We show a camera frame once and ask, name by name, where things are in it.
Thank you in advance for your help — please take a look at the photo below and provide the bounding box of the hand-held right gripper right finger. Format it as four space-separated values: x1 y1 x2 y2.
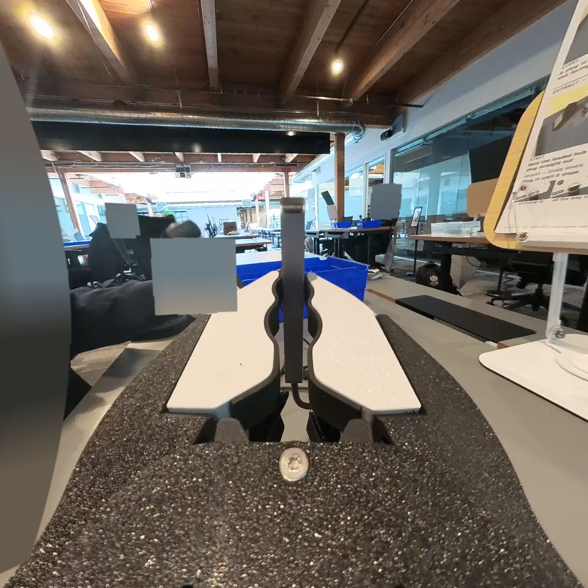
306 271 422 443

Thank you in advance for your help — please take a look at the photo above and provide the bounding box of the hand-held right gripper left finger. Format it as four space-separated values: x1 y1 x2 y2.
165 270 282 443

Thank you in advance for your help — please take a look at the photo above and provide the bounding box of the blue plastic bin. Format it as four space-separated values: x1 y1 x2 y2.
236 255 369 303

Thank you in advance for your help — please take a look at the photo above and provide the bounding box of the grey usb hub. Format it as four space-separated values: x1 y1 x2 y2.
280 198 307 385

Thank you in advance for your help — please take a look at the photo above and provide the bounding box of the person's left forearm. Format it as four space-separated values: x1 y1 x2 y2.
69 279 196 356

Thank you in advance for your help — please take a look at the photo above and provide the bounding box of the black overhead beam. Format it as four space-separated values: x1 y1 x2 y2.
32 122 331 154

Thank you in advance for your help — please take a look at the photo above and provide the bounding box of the black backpack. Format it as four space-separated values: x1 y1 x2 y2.
415 261 445 291

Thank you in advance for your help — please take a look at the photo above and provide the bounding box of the black desk mat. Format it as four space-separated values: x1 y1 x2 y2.
395 295 537 344

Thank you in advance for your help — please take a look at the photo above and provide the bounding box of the wooden office desk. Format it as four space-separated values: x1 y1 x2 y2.
409 233 588 295

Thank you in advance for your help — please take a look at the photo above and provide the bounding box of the sign stand with white base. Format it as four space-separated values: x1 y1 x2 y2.
479 85 588 422

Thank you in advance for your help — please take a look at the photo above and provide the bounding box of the printed instruction sheet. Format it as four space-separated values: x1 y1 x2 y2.
494 0 588 240

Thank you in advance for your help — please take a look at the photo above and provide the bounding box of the silver ventilation duct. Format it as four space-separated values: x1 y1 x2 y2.
28 105 367 141

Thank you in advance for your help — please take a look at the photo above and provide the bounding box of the wooden support post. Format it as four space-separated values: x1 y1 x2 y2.
334 133 346 221

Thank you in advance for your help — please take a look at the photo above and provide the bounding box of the black wall-mounted unit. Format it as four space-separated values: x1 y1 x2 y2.
380 112 405 141

